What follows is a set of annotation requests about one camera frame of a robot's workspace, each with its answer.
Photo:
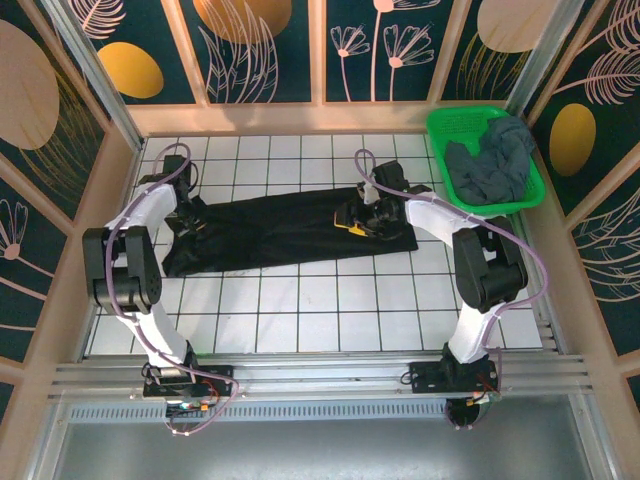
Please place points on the black t-shirt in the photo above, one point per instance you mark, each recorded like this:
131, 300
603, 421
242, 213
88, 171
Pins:
280, 230

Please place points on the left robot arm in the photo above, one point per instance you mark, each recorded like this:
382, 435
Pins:
125, 270

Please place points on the green plastic basket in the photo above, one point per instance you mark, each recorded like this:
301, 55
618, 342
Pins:
440, 130

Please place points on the grey-blue t-shirt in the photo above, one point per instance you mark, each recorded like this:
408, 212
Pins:
492, 170

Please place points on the small controller board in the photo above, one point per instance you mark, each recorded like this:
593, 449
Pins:
190, 407

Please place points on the aluminium frame post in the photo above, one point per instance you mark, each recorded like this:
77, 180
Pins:
95, 75
537, 55

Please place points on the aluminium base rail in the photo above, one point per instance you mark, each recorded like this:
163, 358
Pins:
320, 370

